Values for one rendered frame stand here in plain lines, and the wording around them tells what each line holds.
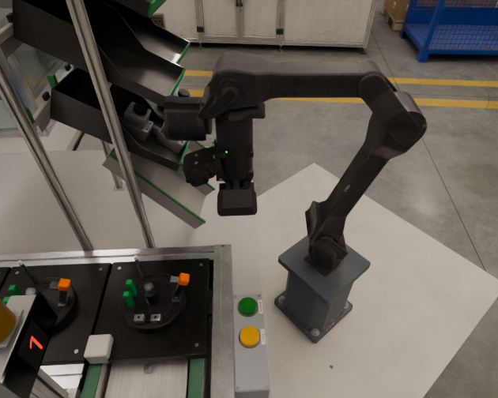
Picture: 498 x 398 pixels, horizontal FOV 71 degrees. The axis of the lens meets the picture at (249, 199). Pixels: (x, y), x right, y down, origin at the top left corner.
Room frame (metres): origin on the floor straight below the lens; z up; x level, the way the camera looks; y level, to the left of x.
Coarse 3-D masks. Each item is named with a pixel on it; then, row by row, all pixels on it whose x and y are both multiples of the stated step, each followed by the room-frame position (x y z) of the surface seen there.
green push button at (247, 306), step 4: (244, 300) 0.41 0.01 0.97; (248, 300) 0.41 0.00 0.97; (252, 300) 0.41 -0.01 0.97; (240, 304) 0.40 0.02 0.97; (244, 304) 0.40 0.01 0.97; (248, 304) 0.40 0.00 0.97; (252, 304) 0.40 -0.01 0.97; (256, 304) 0.40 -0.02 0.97; (240, 308) 0.39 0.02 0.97; (244, 308) 0.39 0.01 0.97; (248, 308) 0.39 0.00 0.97; (252, 308) 0.39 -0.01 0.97; (256, 308) 0.39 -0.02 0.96; (244, 312) 0.38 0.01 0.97; (248, 312) 0.38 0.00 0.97; (252, 312) 0.38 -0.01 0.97
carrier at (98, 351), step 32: (128, 288) 0.41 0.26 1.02; (160, 288) 0.43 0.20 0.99; (192, 288) 0.44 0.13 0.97; (128, 320) 0.35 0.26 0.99; (160, 320) 0.35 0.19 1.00; (192, 320) 0.36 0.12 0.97; (96, 352) 0.28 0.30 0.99; (128, 352) 0.29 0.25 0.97; (160, 352) 0.29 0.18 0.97; (192, 352) 0.29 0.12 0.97
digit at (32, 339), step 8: (32, 320) 0.23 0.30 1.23; (32, 328) 0.22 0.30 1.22; (32, 336) 0.21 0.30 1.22; (40, 336) 0.22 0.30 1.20; (24, 344) 0.20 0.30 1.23; (32, 344) 0.21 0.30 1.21; (40, 344) 0.21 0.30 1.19; (24, 352) 0.19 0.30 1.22; (32, 352) 0.20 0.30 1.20; (40, 352) 0.21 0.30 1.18; (32, 360) 0.19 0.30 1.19; (40, 360) 0.20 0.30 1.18
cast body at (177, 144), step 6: (156, 126) 0.70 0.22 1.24; (162, 126) 0.67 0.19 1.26; (156, 132) 0.69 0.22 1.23; (162, 132) 0.67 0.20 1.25; (156, 138) 0.68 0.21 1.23; (162, 138) 0.67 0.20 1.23; (162, 144) 0.67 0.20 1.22; (168, 144) 0.67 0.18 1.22; (174, 144) 0.66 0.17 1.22; (180, 144) 0.66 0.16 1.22; (186, 144) 0.69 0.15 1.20; (174, 150) 0.66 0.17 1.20; (180, 150) 0.66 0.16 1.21
